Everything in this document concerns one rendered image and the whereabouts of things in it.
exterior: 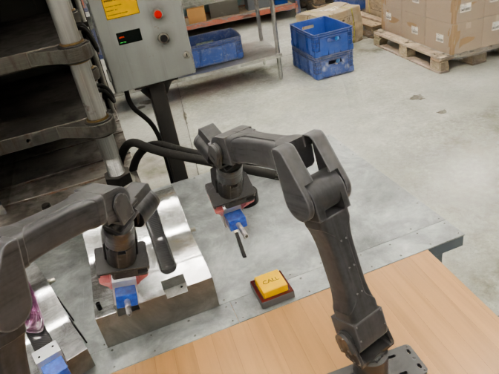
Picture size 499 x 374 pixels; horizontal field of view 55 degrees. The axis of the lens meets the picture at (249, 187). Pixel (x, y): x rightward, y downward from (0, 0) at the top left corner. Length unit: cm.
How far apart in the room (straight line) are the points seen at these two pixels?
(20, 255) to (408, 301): 77
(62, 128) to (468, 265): 182
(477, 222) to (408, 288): 160
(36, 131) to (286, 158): 114
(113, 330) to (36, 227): 42
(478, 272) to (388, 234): 117
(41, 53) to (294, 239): 94
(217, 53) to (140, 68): 302
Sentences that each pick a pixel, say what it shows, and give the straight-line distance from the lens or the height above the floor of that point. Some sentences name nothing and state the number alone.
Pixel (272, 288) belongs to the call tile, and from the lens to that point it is 110.
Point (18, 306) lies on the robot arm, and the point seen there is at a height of 117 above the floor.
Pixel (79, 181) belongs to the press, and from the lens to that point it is 189.
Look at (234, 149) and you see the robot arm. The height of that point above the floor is 119.
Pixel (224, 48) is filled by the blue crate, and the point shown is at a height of 38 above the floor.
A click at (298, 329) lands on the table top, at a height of 80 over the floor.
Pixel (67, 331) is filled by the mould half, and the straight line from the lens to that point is 115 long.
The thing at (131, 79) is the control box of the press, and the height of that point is 111.
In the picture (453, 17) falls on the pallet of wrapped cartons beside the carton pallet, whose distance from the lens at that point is 454.
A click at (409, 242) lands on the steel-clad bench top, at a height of 80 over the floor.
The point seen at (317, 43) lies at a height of 35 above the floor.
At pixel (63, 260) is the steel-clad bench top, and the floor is 80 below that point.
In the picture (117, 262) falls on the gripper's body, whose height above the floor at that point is 104.
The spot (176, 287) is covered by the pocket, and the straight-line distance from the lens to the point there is 112.
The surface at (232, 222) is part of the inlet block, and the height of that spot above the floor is 95.
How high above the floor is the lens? 159
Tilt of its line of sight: 31 degrees down
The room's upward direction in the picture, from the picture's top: 10 degrees counter-clockwise
